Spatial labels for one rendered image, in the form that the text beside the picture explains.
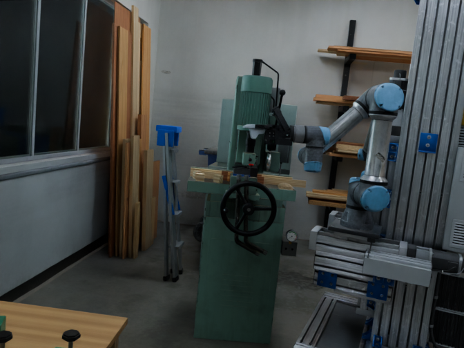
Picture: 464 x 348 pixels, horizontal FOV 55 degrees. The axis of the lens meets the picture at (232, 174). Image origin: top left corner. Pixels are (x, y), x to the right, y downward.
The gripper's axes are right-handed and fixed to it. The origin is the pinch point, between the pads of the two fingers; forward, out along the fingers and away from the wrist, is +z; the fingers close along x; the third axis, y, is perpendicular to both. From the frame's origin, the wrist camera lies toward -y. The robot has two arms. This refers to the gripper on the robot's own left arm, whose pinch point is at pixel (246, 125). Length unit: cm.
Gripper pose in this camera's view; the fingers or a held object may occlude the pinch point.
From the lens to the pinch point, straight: 186.1
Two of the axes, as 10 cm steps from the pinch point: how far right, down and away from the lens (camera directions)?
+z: -10.0, -0.6, -0.4
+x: -0.4, -0.6, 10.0
